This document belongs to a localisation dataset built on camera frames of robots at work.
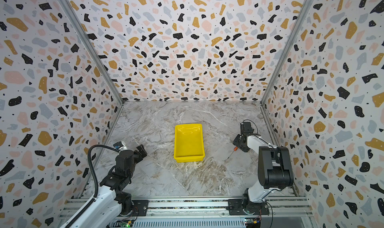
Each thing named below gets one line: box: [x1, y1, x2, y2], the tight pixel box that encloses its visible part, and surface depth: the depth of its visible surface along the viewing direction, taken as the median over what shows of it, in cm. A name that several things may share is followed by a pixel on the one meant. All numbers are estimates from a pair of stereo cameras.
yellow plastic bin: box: [173, 123, 205, 163], surface depth 96 cm
